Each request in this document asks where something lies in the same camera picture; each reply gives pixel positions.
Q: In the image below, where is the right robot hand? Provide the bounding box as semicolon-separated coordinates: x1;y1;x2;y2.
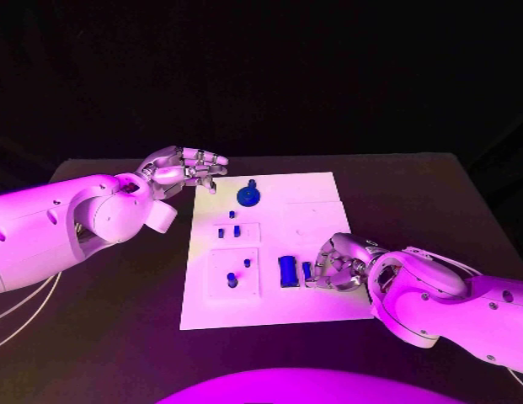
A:
304;232;390;293

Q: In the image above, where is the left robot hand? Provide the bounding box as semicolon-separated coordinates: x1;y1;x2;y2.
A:
134;145;229;200

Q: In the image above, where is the white task board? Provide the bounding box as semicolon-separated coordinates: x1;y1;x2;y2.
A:
178;172;375;331

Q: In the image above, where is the long blue cylinder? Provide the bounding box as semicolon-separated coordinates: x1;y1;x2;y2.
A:
278;255;301;288

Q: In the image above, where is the blue gear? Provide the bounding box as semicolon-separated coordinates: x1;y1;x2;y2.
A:
235;178;261;208

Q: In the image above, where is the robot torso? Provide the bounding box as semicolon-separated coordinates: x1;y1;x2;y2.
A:
154;367;468;404

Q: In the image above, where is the white cable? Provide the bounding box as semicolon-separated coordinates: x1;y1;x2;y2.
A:
504;367;523;404
0;277;62;364
0;271;63;336

